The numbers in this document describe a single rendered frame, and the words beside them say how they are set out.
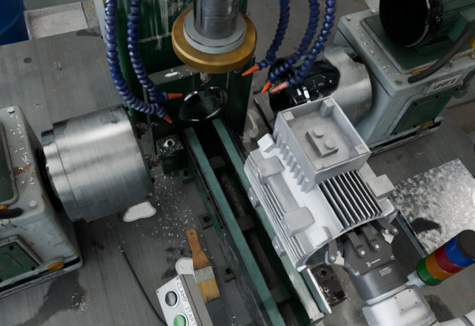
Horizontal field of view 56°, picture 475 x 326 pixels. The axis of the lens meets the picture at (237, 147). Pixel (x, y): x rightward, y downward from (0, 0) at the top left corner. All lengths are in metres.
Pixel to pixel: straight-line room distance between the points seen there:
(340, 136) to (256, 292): 0.52
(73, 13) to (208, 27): 1.65
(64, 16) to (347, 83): 1.67
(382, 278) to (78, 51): 1.33
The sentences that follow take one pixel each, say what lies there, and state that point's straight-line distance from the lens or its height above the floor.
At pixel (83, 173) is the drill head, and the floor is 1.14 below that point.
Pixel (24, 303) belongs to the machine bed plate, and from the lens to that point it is 1.30.
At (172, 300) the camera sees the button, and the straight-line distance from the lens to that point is 0.95.
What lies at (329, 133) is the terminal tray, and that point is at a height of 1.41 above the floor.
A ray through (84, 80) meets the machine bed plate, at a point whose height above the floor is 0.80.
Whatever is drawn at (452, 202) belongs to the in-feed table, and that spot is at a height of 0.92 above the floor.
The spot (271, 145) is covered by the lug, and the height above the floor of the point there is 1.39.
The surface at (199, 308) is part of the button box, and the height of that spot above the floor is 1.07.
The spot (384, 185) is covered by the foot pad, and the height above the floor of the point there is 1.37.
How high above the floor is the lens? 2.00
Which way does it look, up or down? 58 degrees down
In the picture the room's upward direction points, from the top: 9 degrees clockwise
